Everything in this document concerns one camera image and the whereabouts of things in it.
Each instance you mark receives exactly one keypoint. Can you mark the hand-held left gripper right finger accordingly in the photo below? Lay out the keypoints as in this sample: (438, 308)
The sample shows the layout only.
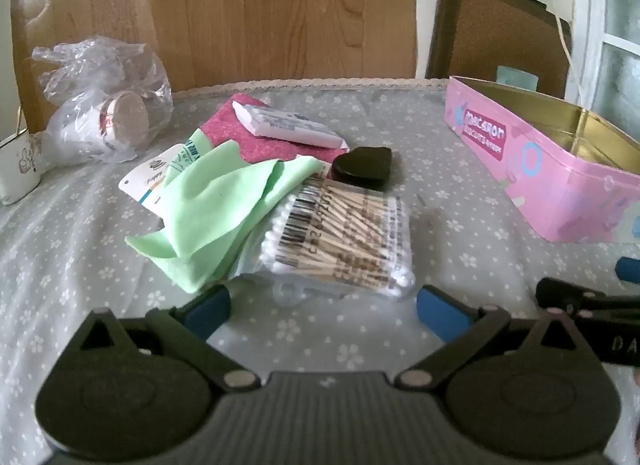
(442, 312)

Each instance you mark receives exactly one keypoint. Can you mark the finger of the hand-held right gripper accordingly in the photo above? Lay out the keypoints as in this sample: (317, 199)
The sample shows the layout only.
(575, 295)
(630, 269)

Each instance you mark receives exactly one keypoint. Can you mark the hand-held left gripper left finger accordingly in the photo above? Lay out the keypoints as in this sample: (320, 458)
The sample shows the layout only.
(210, 310)

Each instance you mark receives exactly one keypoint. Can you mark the green cloth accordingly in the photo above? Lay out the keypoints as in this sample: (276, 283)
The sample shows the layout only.
(215, 205)

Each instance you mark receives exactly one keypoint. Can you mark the pink tin box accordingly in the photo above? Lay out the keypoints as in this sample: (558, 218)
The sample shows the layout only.
(550, 170)

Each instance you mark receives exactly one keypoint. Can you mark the pink towel cloth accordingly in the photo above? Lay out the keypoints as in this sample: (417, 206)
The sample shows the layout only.
(225, 120)

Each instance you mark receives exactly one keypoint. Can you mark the white tissue pack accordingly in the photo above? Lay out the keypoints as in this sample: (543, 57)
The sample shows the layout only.
(285, 122)

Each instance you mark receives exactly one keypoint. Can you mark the cotton swab pack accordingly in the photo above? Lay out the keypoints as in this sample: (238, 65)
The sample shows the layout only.
(345, 240)

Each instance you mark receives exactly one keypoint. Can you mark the white printed card label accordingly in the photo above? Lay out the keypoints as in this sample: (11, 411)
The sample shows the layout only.
(150, 177)

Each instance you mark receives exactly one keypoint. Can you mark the grey floral tablecloth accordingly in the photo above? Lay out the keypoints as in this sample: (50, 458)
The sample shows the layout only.
(75, 255)

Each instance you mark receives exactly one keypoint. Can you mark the frosted glass window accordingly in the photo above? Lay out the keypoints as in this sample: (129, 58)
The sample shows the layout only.
(620, 75)

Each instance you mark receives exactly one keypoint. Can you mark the white paper cup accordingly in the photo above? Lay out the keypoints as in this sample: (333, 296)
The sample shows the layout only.
(125, 117)

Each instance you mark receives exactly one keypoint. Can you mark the teal cup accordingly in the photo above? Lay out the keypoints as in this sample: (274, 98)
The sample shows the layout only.
(517, 79)

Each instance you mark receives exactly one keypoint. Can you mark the clear plastic bag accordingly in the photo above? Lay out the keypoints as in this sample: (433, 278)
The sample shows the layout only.
(75, 130)

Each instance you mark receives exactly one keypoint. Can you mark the white enamel mug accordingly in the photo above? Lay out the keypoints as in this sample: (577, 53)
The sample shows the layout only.
(15, 170)

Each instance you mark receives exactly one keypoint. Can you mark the brown chair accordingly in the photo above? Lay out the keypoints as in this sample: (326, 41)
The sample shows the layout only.
(490, 30)

